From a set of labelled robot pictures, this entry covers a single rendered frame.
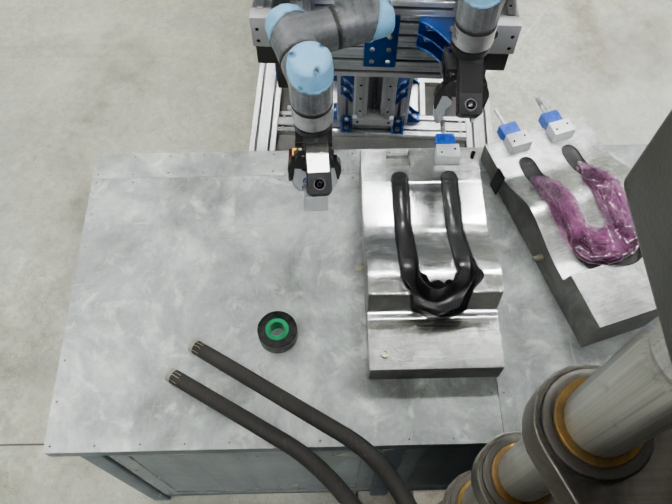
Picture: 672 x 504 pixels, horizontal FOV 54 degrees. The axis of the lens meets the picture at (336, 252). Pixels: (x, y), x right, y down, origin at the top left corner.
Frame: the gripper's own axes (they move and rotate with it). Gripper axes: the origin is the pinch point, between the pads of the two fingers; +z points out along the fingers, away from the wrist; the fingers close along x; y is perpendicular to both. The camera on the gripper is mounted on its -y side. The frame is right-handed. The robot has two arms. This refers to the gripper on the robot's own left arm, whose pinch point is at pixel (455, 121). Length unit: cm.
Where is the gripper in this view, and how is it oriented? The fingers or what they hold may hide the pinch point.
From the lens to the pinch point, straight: 141.8
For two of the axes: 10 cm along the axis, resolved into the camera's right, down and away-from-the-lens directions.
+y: -0.2, -8.8, 4.7
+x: -10.0, 0.2, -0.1
